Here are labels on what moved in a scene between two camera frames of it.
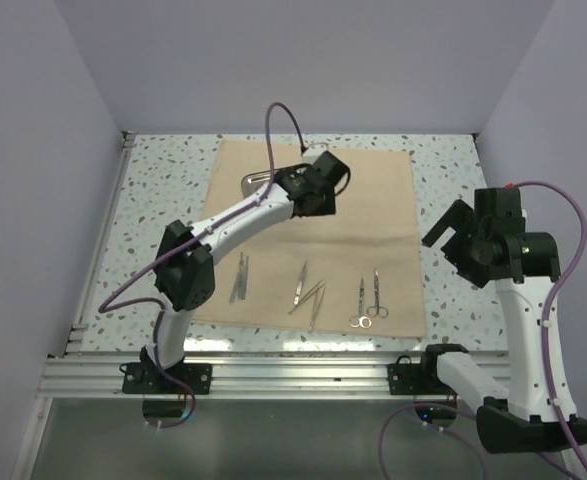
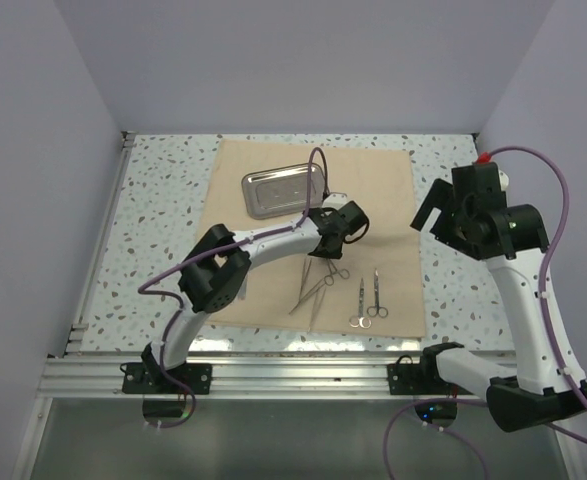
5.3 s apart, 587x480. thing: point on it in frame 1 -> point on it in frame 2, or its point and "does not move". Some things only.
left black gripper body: x=328 y=207 -> x=335 y=253
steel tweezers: x=318 y=309 does not move
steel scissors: x=360 y=320 does not move
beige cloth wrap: x=355 y=272 does not move
